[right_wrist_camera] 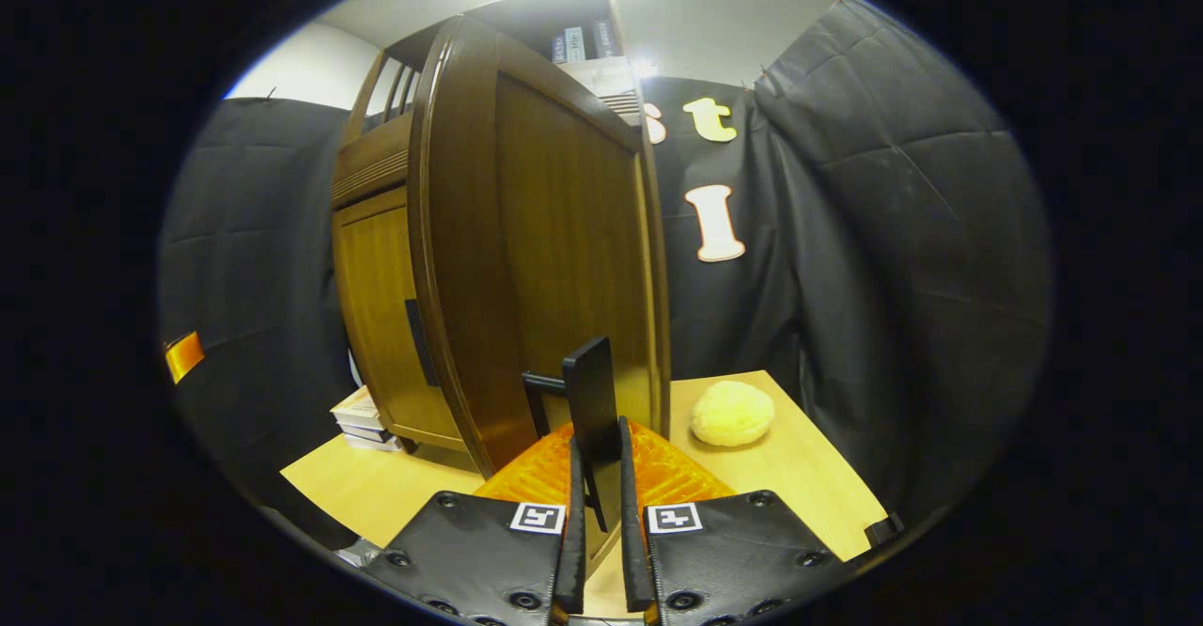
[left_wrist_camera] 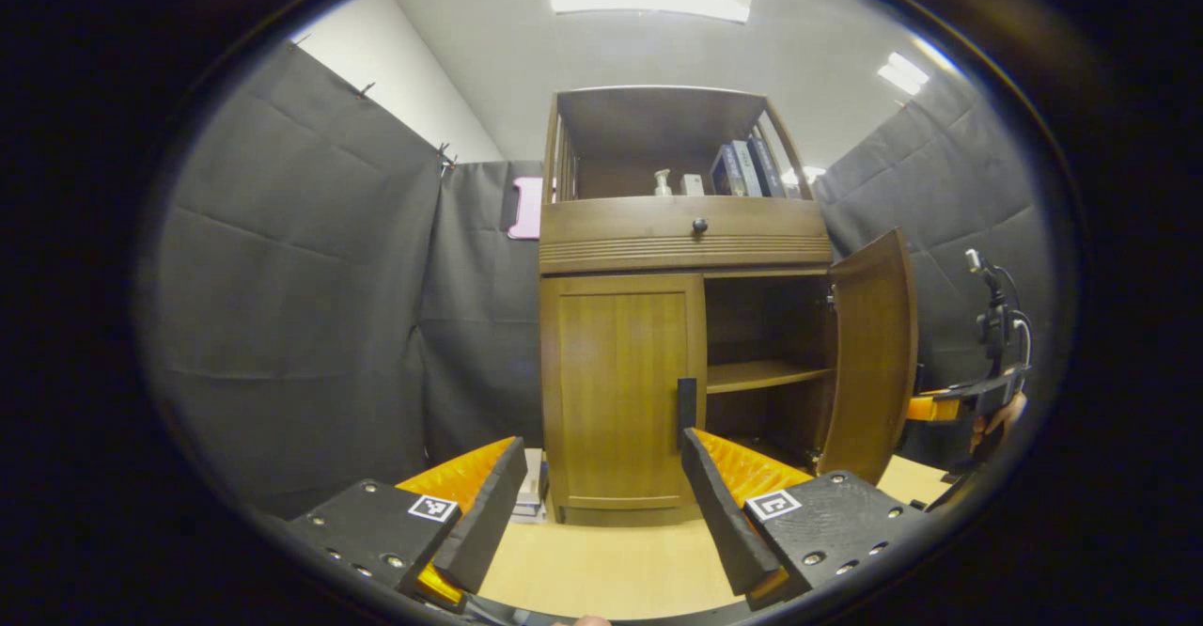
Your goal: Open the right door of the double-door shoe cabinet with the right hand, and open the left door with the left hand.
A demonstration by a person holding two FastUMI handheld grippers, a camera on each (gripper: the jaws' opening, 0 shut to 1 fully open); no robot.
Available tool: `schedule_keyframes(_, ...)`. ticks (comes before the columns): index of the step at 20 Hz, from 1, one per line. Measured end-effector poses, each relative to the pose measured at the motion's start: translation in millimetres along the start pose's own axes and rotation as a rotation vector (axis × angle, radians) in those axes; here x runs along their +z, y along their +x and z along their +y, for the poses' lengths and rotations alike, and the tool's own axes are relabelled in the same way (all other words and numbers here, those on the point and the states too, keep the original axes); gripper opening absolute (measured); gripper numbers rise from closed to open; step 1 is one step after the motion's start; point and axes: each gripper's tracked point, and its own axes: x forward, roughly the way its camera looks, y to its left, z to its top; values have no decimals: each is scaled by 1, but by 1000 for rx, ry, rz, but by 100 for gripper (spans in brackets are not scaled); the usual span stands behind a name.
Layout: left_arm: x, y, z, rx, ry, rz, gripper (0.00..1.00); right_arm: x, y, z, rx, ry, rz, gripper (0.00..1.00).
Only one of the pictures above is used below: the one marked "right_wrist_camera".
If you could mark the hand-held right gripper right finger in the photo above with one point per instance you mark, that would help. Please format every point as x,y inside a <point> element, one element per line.
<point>632,532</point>

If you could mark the white book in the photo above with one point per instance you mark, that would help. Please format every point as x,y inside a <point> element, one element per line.
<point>355,408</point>
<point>365,431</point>
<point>381,444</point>

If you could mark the wooden double-door shoe cabinet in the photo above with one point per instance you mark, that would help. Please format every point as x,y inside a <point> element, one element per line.
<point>512,20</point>

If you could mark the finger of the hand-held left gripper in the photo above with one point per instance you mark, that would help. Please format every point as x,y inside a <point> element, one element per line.
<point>184,357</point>

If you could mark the grey book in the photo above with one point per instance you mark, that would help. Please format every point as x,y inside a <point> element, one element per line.
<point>574,45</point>

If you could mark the yellow fluffy ball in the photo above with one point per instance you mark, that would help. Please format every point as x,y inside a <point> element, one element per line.
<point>733,413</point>

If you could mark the thin dark book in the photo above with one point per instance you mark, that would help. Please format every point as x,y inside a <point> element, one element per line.
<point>558,49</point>

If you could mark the wooden cabinet door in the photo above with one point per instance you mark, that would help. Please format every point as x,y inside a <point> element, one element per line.
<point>564,231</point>
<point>376,306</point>

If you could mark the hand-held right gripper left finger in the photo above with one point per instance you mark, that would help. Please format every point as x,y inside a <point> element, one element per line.
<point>571,532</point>

